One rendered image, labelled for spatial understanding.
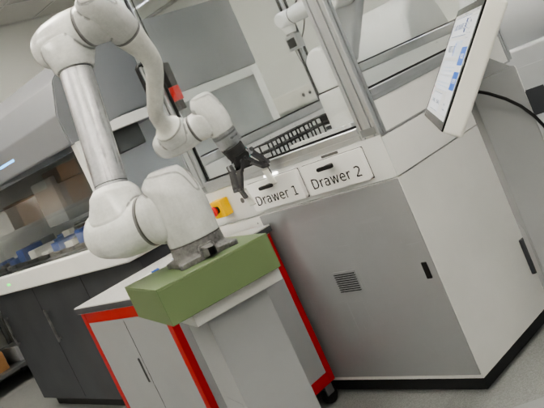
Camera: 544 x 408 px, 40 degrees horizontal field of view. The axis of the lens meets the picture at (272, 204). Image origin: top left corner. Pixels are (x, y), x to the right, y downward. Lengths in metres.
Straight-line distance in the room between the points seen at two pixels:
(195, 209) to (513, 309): 1.29
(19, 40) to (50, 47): 5.05
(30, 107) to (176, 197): 1.59
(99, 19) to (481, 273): 1.51
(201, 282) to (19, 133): 1.85
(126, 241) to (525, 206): 1.08
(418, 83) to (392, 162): 0.35
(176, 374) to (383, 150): 1.06
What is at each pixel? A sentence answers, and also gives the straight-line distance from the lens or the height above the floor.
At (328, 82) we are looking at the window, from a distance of 2.48.
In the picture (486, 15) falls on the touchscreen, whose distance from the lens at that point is 1.74.
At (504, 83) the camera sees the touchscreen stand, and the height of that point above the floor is 0.99.
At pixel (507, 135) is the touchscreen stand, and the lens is 1.94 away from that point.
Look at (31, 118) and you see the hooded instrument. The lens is 3.51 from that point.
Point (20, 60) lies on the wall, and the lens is 7.32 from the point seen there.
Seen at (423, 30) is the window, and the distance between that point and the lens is 2.78.
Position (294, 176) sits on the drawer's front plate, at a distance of 2.67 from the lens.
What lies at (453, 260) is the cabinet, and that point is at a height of 0.45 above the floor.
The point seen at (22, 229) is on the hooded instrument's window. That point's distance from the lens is 4.05.
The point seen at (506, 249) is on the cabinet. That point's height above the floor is 0.35.
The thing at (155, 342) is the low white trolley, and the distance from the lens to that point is 2.71.
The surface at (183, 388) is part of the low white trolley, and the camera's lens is 2.73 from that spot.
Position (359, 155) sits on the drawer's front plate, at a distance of 2.45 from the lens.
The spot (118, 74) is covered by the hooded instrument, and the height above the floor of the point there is 1.58.
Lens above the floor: 1.18
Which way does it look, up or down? 7 degrees down
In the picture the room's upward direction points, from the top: 24 degrees counter-clockwise
